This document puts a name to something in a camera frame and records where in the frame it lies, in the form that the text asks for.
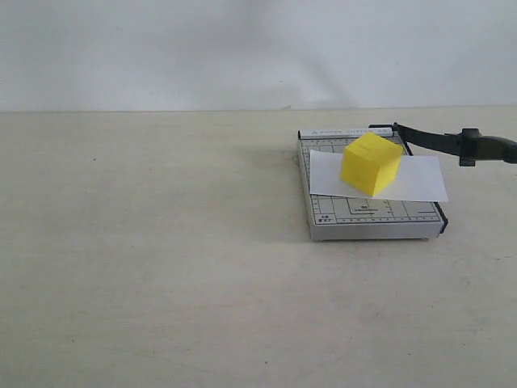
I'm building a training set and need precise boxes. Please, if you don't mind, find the yellow foam cube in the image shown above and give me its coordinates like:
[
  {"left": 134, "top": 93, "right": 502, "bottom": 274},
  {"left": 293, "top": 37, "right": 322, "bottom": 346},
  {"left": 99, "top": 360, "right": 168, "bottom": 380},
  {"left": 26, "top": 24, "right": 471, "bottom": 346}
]
[{"left": 339, "top": 133, "right": 404, "bottom": 196}]

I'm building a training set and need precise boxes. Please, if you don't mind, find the white paper sheet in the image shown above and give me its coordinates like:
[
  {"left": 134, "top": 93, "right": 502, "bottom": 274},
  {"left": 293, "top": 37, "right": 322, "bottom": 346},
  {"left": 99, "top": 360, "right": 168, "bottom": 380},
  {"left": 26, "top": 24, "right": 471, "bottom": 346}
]
[{"left": 309, "top": 150, "right": 448, "bottom": 202}]

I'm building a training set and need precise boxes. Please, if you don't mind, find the black cutter blade lever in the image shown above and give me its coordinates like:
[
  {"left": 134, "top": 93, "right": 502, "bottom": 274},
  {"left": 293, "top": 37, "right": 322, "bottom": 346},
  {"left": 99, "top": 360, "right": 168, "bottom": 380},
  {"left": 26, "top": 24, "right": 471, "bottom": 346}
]
[{"left": 368, "top": 123, "right": 516, "bottom": 167}]

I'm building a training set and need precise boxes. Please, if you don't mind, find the grey paper cutter base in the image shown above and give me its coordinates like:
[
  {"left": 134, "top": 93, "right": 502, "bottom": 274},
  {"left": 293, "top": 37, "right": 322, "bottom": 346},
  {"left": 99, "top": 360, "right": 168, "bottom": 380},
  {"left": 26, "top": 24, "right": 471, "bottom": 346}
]
[{"left": 297, "top": 124, "right": 448, "bottom": 241}]

